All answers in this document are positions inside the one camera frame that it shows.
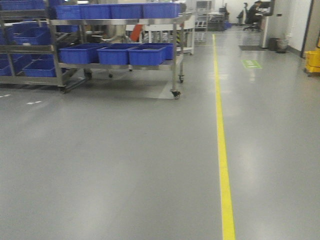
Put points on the blue bin cart lower left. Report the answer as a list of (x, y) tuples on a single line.
[(82, 53)]

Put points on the seated person in black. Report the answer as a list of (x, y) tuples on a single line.
[(252, 14)]

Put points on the grey trash bin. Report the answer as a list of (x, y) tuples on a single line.
[(281, 46)]

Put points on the stainless steel shelf rack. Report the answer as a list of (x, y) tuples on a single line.
[(30, 44)]

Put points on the blue bin cart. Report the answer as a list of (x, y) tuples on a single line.
[(161, 10), (127, 11), (68, 12), (115, 54), (82, 53), (95, 11), (150, 54)]

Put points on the steel wheeled cart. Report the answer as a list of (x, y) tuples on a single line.
[(175, 66)]

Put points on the blue bin cart lower middle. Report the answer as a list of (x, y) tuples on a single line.
[(115, 54)]

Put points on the white equipment rack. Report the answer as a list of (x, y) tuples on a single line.
[(202, 17)]

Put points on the blue bin cart lower right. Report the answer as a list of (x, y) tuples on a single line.
[(150, 54)]

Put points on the yellow mop bucket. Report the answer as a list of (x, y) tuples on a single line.
[(312, 65)]

